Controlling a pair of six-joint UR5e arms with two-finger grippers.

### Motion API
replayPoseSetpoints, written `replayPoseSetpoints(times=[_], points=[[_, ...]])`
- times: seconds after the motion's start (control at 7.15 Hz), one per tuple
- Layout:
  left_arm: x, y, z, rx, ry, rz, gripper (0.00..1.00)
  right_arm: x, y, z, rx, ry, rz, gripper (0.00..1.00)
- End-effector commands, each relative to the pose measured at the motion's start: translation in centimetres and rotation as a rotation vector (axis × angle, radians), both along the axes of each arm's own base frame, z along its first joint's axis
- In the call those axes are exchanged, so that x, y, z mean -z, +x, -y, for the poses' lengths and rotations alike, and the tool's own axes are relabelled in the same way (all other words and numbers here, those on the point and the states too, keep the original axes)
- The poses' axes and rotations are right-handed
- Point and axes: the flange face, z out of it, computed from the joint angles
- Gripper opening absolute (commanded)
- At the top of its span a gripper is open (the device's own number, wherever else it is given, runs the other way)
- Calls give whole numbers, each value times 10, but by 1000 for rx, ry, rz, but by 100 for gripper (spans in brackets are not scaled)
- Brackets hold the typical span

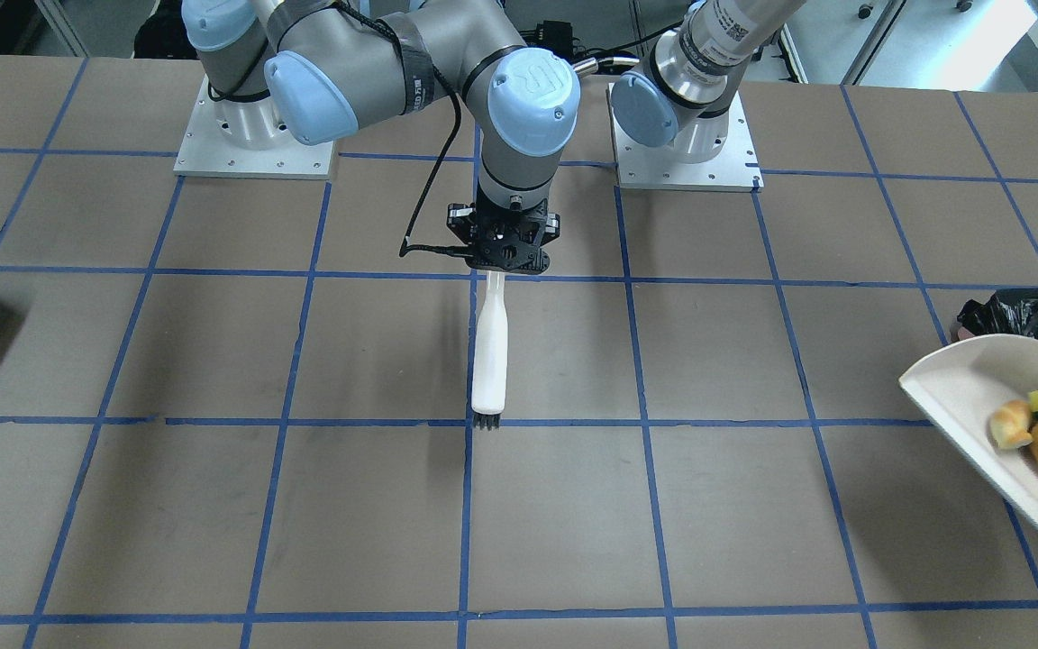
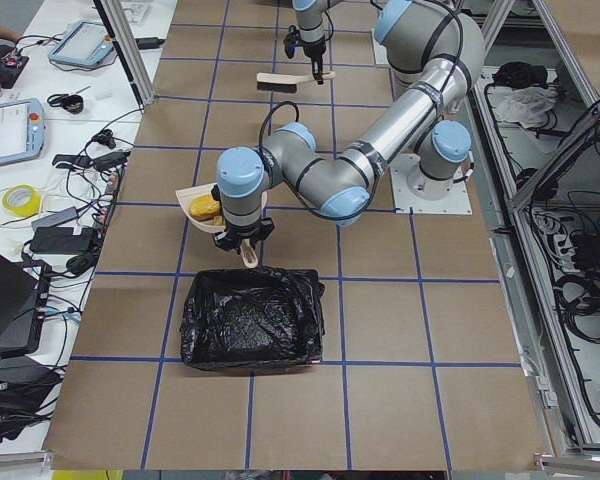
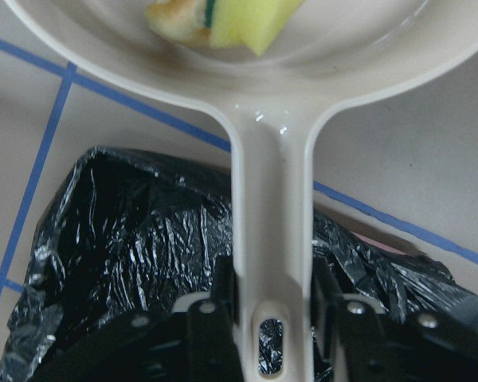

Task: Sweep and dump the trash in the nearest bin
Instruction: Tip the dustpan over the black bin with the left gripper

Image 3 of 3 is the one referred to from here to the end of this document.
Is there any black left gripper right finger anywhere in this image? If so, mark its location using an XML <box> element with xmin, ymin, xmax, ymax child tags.
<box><xmin>311</xmin><ymin>258</ymin><xmax>386</xmax><ymax>381</ymax></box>

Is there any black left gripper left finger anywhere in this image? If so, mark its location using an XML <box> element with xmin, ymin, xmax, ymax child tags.
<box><xmin>187</xmin><ymin>256</ymin><xmax>243</xmax><ymax>381</ymax></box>

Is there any beige plastic dustpan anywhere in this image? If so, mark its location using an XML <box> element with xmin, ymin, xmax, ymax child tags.
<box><xmin>9</xmin><ymin>1</ymin><xmax>478</xmax><ymax>381</ymax></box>

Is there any yellow green sponge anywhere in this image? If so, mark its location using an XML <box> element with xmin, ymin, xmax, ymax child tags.
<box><xmin>205</xmin><ymin>0</ymin><xmax>303</xmax><ymax>56</ymax></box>

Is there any orange bread piece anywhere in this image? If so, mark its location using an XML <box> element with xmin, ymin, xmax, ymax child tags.
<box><xmin>144</xmin><ymin>0</ymin><xmax>210</xmax><ymax>46</ymax></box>

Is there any black lined bin near left camera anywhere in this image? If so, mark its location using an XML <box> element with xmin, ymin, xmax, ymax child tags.
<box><xmin>0</xmin><ymin>147</ymin><xmax>478</xmax><ymax>381</ymax></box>

